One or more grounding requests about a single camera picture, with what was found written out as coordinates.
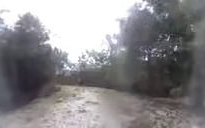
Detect pale dirt path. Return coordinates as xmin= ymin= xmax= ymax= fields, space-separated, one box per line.
xmin=0 ymin=84 xmax=205 ymax=128

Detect low wall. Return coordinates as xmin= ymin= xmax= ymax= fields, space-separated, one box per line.
xmin=54 ymin=69 xmax=124 ymax=90

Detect dark dense trees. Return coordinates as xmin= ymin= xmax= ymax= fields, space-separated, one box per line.
xmin=77 ymin=0 xmax=205 ymax=111
xmin=0 ymin=6 xmax=71 ymax=111

